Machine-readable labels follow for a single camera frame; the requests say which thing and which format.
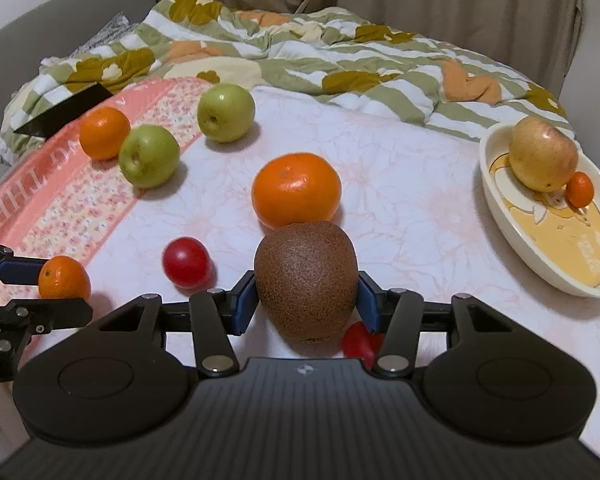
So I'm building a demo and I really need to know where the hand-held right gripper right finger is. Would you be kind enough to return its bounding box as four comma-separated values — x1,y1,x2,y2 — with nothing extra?
355,270,518,377

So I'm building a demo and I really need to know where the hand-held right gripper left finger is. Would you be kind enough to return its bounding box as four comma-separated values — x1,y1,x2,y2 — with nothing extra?
92,271,257,378

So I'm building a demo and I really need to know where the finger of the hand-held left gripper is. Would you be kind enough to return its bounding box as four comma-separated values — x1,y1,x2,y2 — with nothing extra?
0,230,48,288
0,296,94,336

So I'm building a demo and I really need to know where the small mandarin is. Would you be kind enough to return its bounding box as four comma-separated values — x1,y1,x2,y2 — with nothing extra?
565,171,595,209
38,255,92,301

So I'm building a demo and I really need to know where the red tomato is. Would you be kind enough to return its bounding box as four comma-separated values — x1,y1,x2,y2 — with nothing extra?
162,237,214,289
341,321,385,368

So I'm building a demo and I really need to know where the brown kiwi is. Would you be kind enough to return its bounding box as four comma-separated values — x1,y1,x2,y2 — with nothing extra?
254,220,359,345

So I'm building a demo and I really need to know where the large orange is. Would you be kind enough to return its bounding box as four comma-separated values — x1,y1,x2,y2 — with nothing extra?
251,152,342,231

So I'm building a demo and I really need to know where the medium orange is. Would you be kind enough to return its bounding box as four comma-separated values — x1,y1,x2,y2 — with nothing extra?
79,107,131,161

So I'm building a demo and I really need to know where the green apple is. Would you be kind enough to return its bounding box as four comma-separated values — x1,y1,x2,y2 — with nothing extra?
197,83,256,144
118,125,181,190

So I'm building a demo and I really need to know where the cream oval bowl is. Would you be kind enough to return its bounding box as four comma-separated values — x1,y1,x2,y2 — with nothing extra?
479,121,600,299

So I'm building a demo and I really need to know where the pink floral bed sheet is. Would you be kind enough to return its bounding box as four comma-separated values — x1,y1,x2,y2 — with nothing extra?
0,77,600,453

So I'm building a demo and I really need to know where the black flat object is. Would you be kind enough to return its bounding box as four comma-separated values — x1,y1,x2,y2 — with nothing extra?
13,82,115,138

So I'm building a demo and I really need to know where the grey headboard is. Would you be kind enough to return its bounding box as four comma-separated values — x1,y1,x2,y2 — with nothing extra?
0,0,156,171

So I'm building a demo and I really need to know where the grey patterned cloth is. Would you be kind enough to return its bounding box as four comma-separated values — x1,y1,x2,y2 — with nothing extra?
40,10,141,68

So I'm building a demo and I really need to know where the striped floral blanket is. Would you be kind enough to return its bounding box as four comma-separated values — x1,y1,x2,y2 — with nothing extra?
0,0,578,166

